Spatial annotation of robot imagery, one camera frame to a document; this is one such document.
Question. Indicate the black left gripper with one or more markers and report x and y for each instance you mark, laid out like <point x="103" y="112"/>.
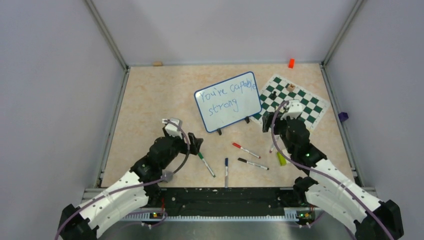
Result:
<point x="194" y="143"/>

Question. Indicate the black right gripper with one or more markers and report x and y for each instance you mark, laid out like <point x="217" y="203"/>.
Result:
<point x="267" y="120"/>

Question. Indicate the blue marker pen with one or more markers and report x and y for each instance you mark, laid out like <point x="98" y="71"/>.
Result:
<point x="226" y="179"/>

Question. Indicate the blue framed whiteboard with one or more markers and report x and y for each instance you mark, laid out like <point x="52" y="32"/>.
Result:
<point x="228" y="101"/>

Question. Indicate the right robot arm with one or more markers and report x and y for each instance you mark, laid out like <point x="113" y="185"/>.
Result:
<point x="363" y="214"/>

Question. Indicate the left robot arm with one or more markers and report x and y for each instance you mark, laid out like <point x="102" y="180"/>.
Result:
<point x="134" y="190"/>

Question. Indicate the green marker pen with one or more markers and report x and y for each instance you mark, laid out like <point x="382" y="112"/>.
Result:
<point x="206" y="164"/>

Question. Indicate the black chess piece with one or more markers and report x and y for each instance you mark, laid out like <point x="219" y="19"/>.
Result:
<point x="273" y="95"/>

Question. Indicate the green white chessboard mat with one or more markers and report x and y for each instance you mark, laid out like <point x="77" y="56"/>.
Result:
<point x="315" y="106"/>

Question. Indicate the red marker pen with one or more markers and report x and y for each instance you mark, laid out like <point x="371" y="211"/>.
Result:
<point x="246" y="150"/>

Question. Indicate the small wooden cylinder piece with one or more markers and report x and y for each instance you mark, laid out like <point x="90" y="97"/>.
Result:
<point x="291" y="87"/>

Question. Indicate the lime green toy brick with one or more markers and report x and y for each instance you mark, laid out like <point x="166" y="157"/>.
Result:
<point x="281" y="159"/>

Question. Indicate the black marker pen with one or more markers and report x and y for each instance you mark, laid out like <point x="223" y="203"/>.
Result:
<point x="253" y="163"/>

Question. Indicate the orange red block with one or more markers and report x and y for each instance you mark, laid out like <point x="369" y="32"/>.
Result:
<point x="291" y="63"/>

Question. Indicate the purple block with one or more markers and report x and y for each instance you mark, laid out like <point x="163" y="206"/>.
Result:
<point x="343" y="116"/>

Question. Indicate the small wooden block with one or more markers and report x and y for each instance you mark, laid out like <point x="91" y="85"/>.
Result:
<point x="157" y="64"/>

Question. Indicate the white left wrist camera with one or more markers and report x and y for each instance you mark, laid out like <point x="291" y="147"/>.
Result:
<point x="172" y="127"/>

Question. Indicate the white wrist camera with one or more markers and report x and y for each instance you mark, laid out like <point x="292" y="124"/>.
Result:
<point x="293" y="109"/>
<point x="172" y="127"/>

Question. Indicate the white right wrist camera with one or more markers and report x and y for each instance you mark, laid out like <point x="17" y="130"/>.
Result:
<point x="293" y="109"/>

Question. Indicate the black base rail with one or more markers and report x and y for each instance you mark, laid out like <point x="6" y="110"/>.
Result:
<point x="226" y="202"/>

